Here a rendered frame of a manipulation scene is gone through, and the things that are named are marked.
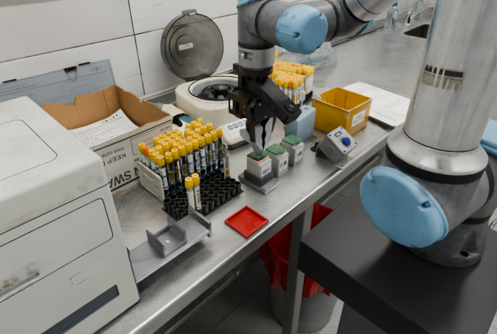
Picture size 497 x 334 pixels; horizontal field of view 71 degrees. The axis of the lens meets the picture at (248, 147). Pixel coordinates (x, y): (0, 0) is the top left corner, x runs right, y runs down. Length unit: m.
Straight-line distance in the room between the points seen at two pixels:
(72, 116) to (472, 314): 1.00
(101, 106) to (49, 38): 0.22
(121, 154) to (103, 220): 0.35
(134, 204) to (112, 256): 0.30
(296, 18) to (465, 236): 0.44
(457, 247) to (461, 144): 0.26
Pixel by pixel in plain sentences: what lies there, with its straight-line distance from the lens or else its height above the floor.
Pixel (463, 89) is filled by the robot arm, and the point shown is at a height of 1.27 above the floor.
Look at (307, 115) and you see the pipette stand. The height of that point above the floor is 0.97.
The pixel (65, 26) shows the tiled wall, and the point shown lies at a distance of 1.11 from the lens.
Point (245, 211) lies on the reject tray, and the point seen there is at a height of 0.88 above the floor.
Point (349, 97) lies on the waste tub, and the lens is 1.18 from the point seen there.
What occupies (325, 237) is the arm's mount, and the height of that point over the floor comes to 0.95.
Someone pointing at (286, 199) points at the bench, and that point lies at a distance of 0.84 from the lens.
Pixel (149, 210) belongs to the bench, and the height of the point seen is 0.88.
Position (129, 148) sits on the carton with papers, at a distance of 0.86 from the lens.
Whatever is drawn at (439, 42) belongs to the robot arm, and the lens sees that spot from 0.43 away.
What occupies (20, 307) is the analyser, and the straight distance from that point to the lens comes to 0.56.
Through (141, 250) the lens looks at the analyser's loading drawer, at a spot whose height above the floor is 0.92.
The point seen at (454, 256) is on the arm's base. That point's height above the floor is 0.96.
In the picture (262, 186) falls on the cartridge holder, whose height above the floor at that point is 0.89.
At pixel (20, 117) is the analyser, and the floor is 1.18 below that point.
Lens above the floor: 1.42
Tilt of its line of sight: 32 degrees down
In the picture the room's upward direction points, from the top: straight up
